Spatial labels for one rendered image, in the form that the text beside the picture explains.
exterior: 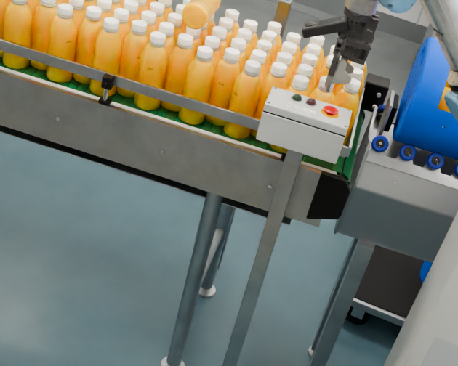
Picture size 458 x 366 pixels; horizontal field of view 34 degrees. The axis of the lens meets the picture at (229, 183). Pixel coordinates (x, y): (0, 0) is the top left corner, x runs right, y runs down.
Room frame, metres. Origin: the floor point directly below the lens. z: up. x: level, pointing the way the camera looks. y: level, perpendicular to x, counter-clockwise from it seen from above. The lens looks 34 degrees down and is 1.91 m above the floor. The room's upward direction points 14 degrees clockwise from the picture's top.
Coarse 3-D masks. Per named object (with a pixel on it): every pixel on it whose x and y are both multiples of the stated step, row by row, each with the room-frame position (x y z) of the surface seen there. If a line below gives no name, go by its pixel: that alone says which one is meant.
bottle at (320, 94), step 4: (316, 88) 1.75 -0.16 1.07; (320, 88) 1.74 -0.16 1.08; (312, 92) 1.75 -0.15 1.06; (316, 92) 1.74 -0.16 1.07; (320, 92) 1.74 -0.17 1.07; (324, 92) 1.74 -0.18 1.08; (328, 92) 1.74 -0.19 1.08; (332, 92) 1.75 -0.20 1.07; (312, 96) 1.74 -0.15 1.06; (316, 96) 1.73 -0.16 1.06; (320, 96) 1.73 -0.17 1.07; (324, 96) 1.73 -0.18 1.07; (328, 96) 1.73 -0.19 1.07; (332, 96) 1.74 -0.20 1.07; (320, 100) 1.72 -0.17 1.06; (324, 100) 1.72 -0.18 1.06; (328, 100) 1.73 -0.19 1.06; (332, 100) 1.74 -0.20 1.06; (332, 104) 1.74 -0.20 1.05
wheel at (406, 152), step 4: (408, 144) 1.76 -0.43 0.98; (400, 148) 1.75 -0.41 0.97; (404, 148) 1.75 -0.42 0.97; (408, 148) 1.75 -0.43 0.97; (412, 148) 1.75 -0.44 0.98; (400, 152) 1.74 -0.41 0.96; (404, 152) 1.74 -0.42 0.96; (408, 152) 1.74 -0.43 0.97; (412, 152) 1.75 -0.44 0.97; (416, 152) 1.75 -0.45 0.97; (400, 156) 1.74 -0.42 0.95; (404, 156) 1.74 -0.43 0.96; (408, 156) 1.74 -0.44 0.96; (412, 156) 1.74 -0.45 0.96; (408, 160) 1.74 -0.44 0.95
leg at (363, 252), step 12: (360, 240) 1.78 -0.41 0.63; (360, 252) 1.76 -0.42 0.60; (372, 252) 1.76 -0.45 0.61; (348, 264) 1.80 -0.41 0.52; (360, 264) 1.76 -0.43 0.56; (348, 276) 1.76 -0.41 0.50; (360, 276) 1.76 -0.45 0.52; (348, 288) 1.76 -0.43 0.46; (336, 300) 1.76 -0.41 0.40; (348, 300) 1.76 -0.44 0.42; (336, 312) 1.76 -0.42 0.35; (324, 324) 1.81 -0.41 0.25; (336, 324) 1.76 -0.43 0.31; (324, 336) 1.76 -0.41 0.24; (336, 336) 1.76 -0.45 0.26; (324, 348) 1.76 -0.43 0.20; (312, 360) 1.76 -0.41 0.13; (324, 360) 1.76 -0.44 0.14
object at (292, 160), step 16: (288, 160) 1.57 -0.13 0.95; (288, 176) 1.57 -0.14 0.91; (288, 192) 1.57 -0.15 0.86; (272, 208) 1.57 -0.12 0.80; (272, 224) 1.57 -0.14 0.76; (272, 240) 1.57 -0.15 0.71; (256, 256) 1.58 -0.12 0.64; (256, 272) 1.57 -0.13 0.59; (256, 288) 1.57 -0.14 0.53; (240, 320) 1.57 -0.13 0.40; (240, 336) 1.57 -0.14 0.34; (240, 352) 1.57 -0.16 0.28
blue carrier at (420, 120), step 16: (432, 48) 1.82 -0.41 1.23; (416, 64) 1.92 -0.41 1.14; (432, 64) 1.77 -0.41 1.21; (448, 64) 1.78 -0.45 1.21; (416, 80) 1.79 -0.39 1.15; (432, 80) 1.74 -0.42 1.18; (416, 96) 1.72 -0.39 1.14; (432, 96) 1.72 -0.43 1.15; (400, 112) 1.86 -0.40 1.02; (416, 112) 1.71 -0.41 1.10; (432, 112) 1.71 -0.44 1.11; (448, 112) 1.71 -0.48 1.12; (400, 128) 1.74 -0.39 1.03; (416, 128) 1.72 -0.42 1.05; (432, 128) 1.71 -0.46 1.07; (448, 128) 1.71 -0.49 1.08; (416, 144) 1.75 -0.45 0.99; (432, 144) 1.73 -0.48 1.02; (448, 144) 1.72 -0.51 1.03
